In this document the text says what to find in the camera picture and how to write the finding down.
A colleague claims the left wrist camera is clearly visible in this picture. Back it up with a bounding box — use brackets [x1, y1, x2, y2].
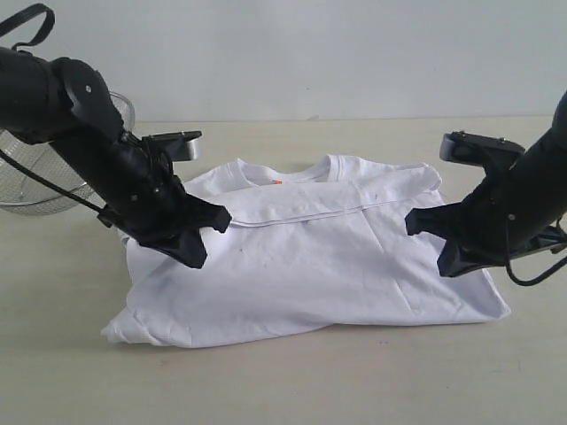
[140, 130, 203, 162]

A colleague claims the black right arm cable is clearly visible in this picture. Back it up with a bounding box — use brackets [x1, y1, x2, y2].
[502, 238, 567, 287]

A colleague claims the metal mesh basket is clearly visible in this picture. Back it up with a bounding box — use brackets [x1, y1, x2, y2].
[0, 90, 136, 217]

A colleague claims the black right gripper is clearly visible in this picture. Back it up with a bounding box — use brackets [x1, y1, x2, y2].
[405, 176, 566, 278]

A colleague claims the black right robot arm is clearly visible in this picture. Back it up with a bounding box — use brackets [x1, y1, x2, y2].
[405, 99, 566, 277]

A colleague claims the white t-shirt red print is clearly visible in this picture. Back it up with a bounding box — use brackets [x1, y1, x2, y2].
[102, 155, 510, 348]

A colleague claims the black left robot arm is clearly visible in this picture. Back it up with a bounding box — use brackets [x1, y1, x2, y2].
[1, 48, 231, 268]

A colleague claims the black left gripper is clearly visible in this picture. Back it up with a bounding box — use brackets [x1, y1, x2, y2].
[95, 164, 232, 269]

